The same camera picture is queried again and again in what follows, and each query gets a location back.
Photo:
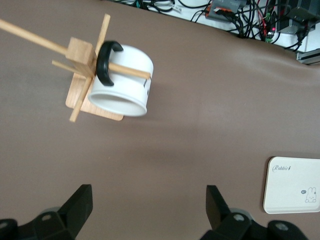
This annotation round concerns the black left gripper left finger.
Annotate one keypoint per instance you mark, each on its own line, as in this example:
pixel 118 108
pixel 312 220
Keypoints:
pixel 62 225

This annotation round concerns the cream rabbit print tray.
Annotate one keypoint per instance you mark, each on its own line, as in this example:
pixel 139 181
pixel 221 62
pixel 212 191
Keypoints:
pixel 290 190

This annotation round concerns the grey electronics box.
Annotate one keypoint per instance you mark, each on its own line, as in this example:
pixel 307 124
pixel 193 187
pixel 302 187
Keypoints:
pixel 225 5

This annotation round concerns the green terminal connector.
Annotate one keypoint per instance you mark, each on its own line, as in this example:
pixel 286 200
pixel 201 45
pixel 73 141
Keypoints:
pixel 268 37

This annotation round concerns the black finned electronics box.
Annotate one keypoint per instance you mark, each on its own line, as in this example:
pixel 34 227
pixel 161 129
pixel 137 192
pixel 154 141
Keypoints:
pixel 297 18

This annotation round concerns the wooden cup rack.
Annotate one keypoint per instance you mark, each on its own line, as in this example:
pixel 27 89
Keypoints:
pixel 80 52

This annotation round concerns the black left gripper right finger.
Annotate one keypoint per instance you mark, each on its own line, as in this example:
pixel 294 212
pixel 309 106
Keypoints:
pixel 232 227

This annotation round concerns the aluminium camera post bracket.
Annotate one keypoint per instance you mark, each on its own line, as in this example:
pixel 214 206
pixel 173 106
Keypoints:
pixel 310 57

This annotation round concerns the brown table mat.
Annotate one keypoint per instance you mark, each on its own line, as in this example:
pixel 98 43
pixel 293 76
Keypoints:
pixel 175 150

